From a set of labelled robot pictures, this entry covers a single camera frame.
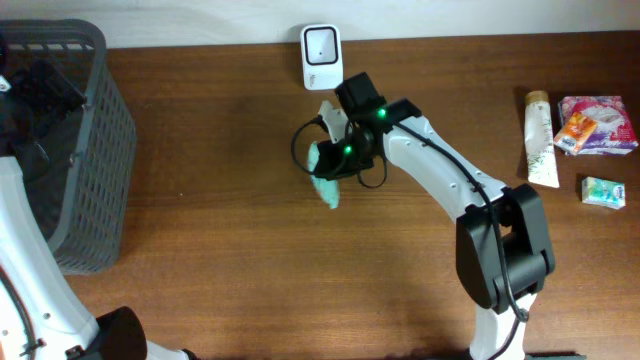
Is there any teal wet wipes pack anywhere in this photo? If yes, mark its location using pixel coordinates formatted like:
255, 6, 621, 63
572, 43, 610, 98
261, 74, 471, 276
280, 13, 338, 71
307, 142, 340, 209

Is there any white tube with brown cap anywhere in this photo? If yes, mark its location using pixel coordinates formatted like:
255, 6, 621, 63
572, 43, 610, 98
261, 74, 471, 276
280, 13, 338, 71
524, 90, 559, 188

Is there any orange small tissue pack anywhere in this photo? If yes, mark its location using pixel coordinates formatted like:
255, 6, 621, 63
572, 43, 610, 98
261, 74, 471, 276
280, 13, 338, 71
554, 112, 598, 155

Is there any teal small tissue pack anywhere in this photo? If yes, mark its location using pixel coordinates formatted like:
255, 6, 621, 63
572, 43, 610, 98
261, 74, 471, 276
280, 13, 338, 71
581, 177, 626, 210

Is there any red purple white packet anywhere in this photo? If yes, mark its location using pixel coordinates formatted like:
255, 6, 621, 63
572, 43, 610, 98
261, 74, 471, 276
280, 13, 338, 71
558, 96, 639, 155

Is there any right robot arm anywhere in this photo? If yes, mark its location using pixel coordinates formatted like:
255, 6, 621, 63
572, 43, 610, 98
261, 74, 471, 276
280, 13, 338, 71
302, 73, 556, 359

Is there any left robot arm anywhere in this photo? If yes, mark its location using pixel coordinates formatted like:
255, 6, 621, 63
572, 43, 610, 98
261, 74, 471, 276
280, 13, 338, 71
1, 49, 191, 359

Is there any grey plastic mesh basket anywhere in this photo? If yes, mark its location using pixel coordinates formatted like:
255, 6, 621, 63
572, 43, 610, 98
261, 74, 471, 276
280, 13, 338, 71
1, 19, 137, 275

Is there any left black cable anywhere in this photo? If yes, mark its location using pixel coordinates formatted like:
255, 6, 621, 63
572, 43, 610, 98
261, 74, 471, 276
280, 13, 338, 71
0, 267, 46, 360

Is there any black cable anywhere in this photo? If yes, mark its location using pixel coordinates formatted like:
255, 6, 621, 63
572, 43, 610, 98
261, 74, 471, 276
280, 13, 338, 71
290, 115, 530, 360
0, 267, 46, 360

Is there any right black cable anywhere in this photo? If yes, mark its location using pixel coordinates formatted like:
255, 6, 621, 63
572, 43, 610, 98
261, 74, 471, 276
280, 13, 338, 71
290, 115, 530, 360

